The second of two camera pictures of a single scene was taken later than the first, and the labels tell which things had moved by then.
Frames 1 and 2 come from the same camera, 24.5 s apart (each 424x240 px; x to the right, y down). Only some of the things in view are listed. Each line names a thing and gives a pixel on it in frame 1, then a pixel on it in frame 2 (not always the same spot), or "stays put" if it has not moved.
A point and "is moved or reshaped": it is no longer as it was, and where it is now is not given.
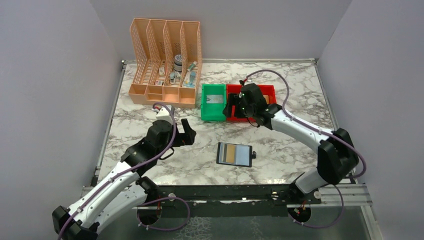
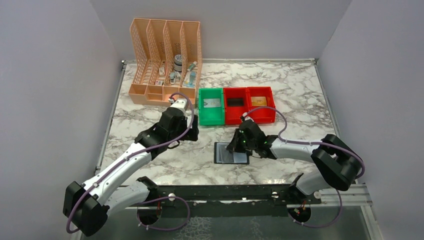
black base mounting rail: (231, 201) stays put
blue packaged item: (190, 81) stays put
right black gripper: (232, 100) to (234, 145)
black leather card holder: (235, 154) stays put
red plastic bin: (269, 90) is moved or reshaped
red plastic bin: (235, 89) is moved or reshaped
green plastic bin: (213, 111) is moved or reshaped
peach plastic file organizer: (167, 61) stays put
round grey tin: (177, 66) stays put
